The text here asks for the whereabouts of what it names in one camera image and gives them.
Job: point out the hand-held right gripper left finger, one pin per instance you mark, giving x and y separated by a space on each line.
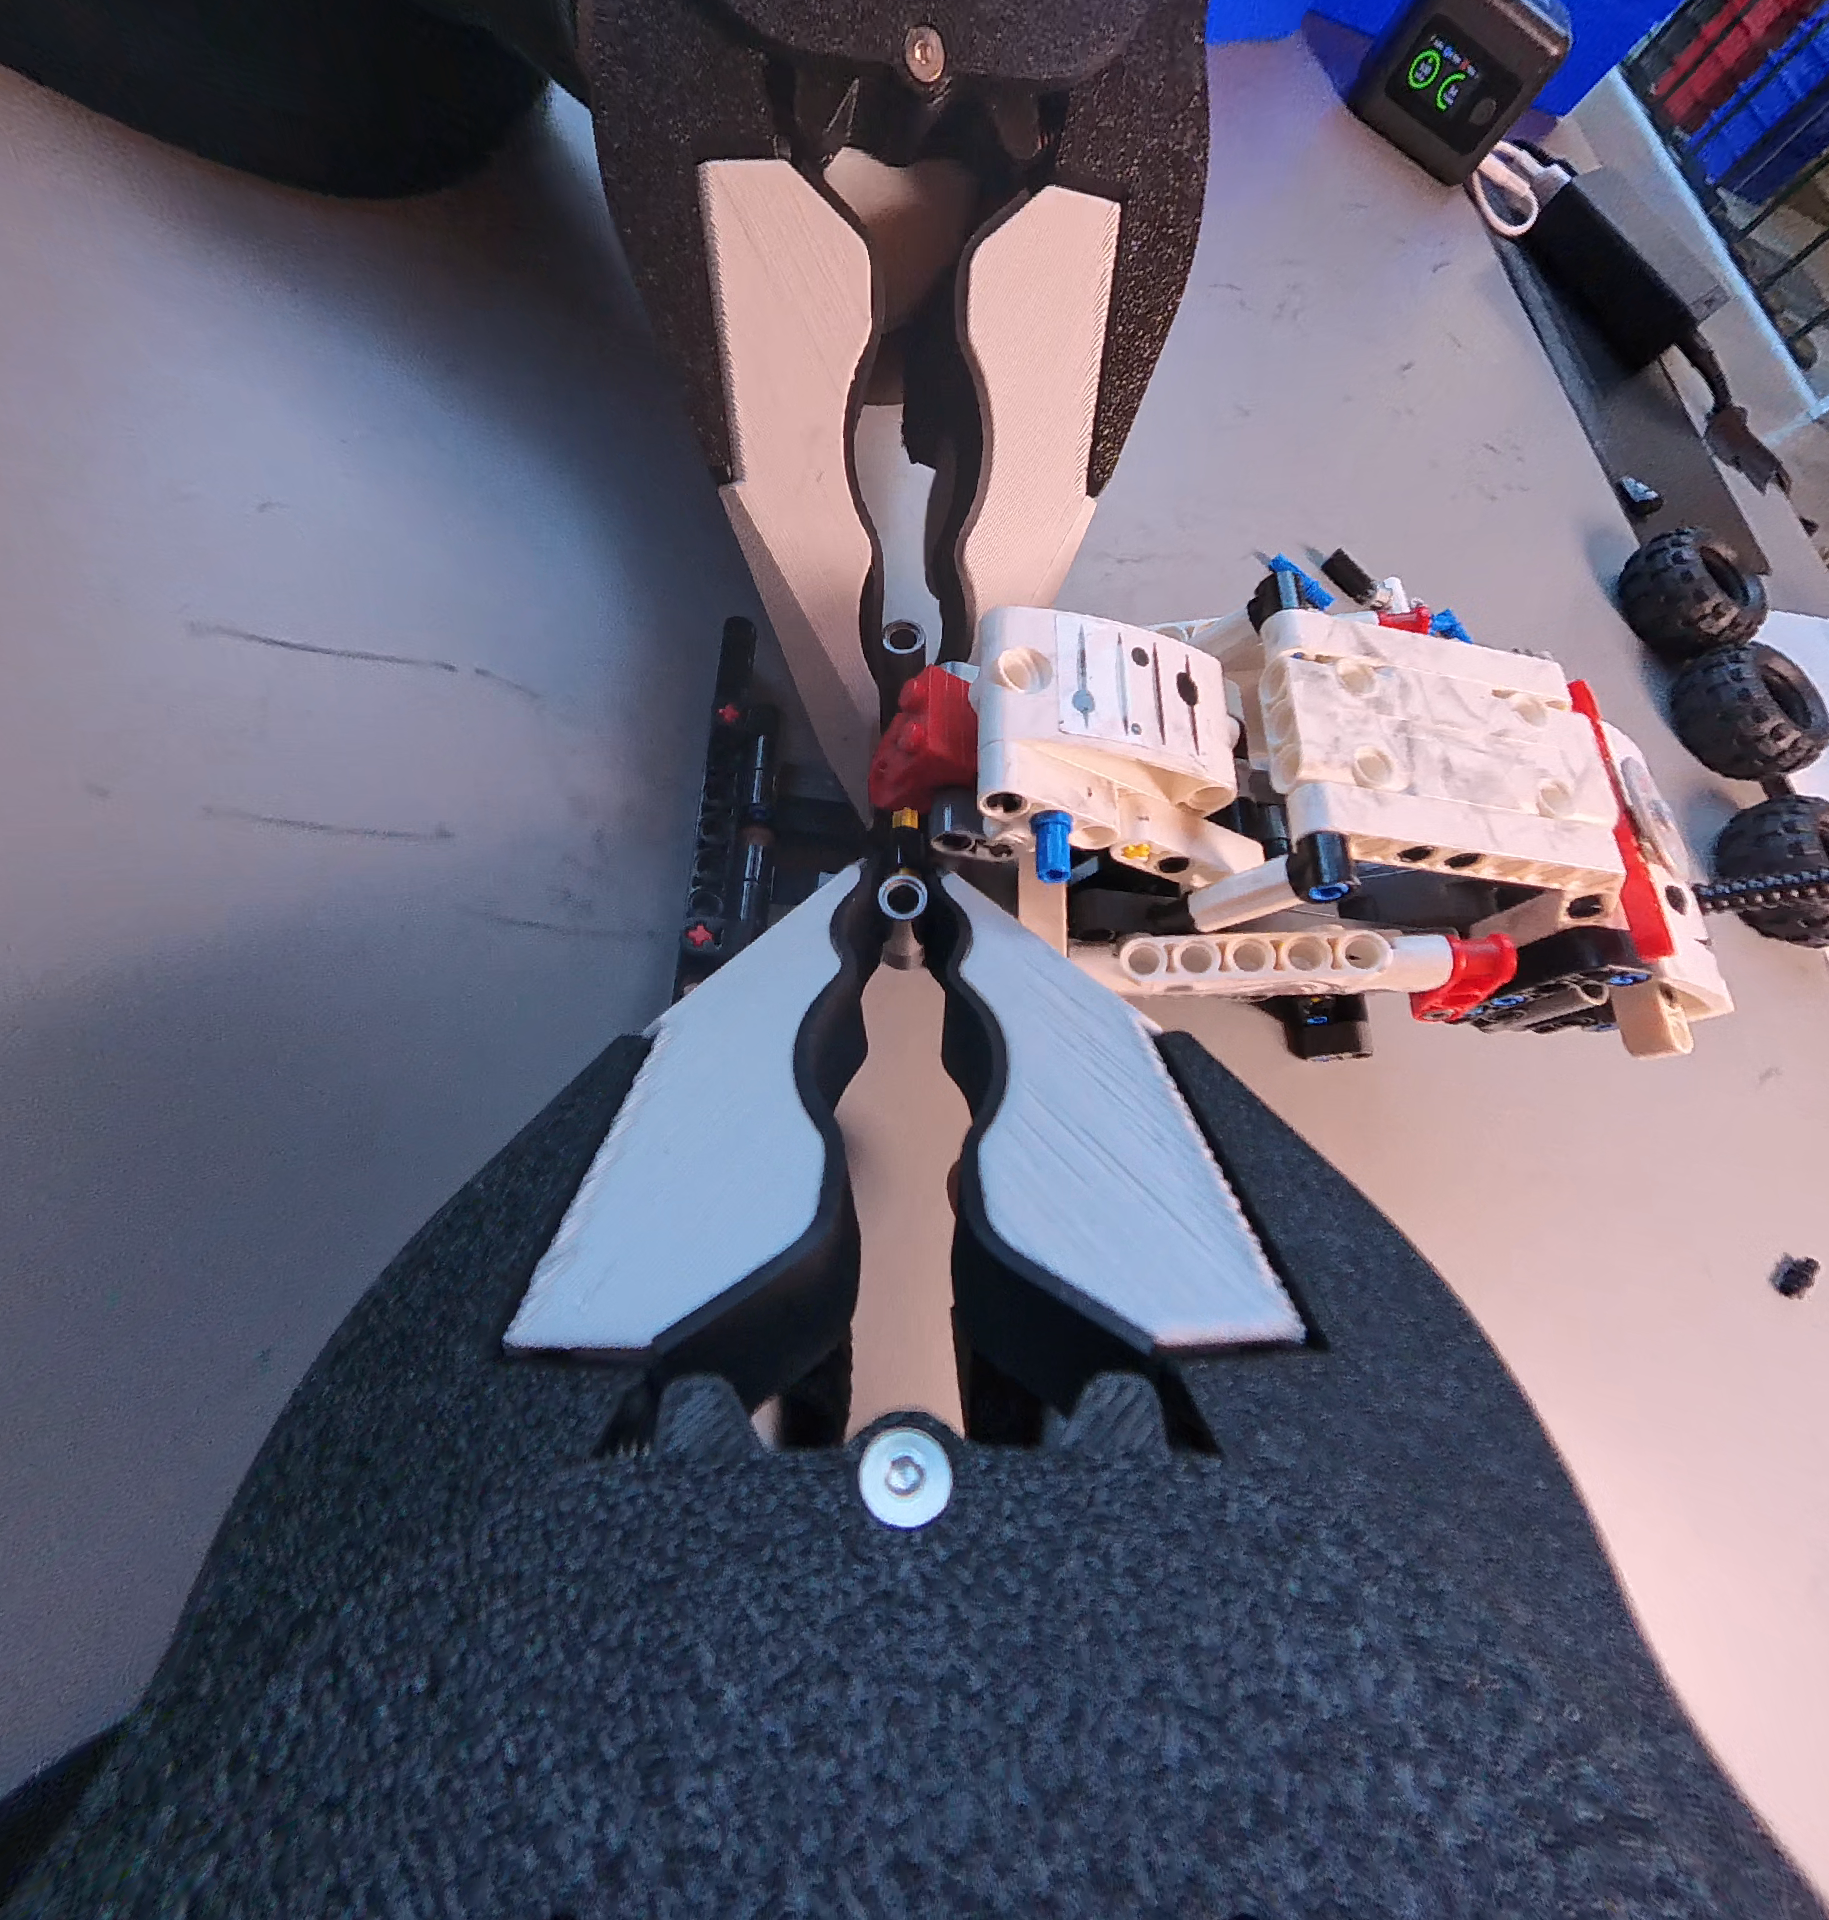
690 1170

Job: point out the blue plastic storage bin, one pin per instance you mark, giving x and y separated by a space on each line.
1290 16

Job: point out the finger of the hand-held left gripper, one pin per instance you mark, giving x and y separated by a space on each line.
1041 330
781 330

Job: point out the black flat plate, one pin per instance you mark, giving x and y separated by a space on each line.
1665 420

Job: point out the black rubber tyre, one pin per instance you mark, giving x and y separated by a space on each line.
1792 826
1694 595
1755 712

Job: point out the toy brick vehicle model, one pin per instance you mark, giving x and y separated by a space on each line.
1396 750

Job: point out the small black brick pin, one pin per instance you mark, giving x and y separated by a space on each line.
1794 1276

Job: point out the black power adapter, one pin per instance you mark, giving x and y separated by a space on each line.
1620 270

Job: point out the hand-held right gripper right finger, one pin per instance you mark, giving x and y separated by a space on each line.
1126 1170

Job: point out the small black display device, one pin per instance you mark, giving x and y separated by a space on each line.
1456 85

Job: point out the grey desk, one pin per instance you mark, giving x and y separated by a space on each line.
316 900

